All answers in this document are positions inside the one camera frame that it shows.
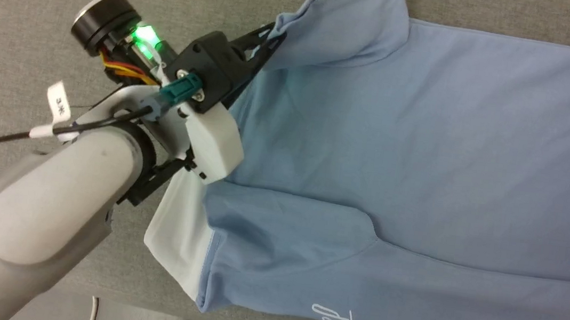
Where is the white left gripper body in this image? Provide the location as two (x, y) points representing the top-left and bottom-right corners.
(55, 0), (261, 188)

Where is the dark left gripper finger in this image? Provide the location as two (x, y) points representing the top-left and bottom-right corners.
(228, 18), (276, 63)
(221, 28), (286, 116)

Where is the light blue white shirt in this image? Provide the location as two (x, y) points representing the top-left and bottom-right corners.
(134, 0), (570, 320)

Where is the teal left cable connector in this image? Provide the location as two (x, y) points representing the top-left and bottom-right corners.
(152, 70), (204, 126)

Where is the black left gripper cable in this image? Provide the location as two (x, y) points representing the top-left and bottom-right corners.
(0, 89), (155, 235)

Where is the orange yellow wire bundle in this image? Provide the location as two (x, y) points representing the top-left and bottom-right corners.
(95, 50), (163, 87)

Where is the white cable label tag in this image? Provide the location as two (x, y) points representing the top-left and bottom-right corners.
(29, 77), (86, 146)

